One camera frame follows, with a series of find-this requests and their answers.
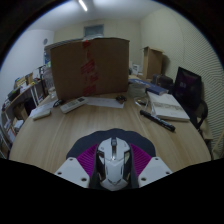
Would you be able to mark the tall open cardboard box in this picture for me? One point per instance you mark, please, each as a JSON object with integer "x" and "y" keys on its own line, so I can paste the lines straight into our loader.
{"x": 153, "y": 63}

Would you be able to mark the black office chair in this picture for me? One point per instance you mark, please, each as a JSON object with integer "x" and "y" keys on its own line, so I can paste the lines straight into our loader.
{"x": 188, "y": 90}

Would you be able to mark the black marker pen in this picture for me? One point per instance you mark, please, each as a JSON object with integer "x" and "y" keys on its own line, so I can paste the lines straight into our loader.
{"x": 156, "y": 120}

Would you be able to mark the wooden shelf unit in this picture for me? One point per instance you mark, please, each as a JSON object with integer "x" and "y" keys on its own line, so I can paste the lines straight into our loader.
{"x": 18, "y": 100}

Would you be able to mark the light wooden chair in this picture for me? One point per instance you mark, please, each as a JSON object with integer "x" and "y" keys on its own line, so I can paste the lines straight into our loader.
{"x": 219, "y": 145}

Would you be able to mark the dark grey scalloped mouse pad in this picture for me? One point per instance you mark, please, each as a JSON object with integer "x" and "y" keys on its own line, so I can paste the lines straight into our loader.
{"x": 90, "y": 138}

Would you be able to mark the blue book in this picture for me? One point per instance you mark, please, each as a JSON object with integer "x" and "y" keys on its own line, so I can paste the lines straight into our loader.
{"x": 156, "y": 88}

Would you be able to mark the large brown cardboard box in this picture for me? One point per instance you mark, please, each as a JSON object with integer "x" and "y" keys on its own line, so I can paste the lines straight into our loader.
{"x": 70, "y": 71}

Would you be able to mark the round wall clock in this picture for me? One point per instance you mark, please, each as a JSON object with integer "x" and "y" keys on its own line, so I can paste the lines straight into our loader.
{"x": 45, "y": 41}

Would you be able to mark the white book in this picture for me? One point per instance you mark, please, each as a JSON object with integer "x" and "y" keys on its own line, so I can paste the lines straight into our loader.
{"x": 168, "y": 106}

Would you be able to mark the door with window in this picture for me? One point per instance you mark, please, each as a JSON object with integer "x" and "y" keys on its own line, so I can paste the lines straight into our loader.
{"x": 94, "y": 30}

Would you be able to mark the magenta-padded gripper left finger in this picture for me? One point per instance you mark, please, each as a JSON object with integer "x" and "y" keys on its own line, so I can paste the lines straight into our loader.
{"x": 73, "y": 171}

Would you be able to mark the small white remote control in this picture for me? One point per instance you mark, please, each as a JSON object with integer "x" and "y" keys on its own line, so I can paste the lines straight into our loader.
{"x": 41, "y": 114}

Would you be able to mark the ceiling tube light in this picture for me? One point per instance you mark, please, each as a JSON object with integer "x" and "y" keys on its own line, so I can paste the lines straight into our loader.
{"x": 83, "y": 5}

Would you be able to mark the white and grey computer mouse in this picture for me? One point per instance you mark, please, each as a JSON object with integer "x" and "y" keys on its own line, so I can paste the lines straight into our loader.
{"x": 113, "y": 165}

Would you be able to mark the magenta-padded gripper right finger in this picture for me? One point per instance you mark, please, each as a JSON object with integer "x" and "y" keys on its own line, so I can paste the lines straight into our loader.
{"x": 153, "y": 170}

